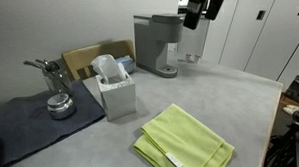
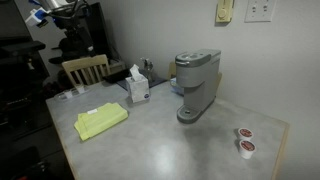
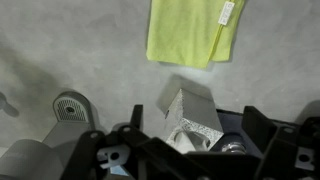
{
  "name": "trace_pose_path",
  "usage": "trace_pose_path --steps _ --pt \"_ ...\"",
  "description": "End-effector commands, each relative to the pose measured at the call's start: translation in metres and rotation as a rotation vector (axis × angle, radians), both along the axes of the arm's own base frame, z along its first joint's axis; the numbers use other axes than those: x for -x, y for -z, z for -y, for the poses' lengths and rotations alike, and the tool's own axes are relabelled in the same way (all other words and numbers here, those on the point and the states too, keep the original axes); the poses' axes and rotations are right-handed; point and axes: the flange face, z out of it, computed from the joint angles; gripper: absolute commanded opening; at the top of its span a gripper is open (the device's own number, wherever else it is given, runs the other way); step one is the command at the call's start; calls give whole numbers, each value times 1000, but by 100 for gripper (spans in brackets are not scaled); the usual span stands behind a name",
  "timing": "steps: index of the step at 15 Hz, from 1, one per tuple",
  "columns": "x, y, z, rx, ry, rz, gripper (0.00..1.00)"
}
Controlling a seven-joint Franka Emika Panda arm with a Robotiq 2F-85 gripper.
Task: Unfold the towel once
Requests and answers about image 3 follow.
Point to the glass jar silver lid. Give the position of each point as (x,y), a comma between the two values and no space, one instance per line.
(234,147)

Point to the speckled white tissue box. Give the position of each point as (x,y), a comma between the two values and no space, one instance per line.
(196,116)

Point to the grey pod coffee maker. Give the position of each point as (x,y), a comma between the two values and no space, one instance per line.
(71,110)

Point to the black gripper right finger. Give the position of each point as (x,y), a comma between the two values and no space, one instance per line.
(263,133)

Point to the yellow-green microfiber towel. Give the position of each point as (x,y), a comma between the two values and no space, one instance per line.
(186,33)

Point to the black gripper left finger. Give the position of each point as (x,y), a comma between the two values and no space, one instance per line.
(156,150)

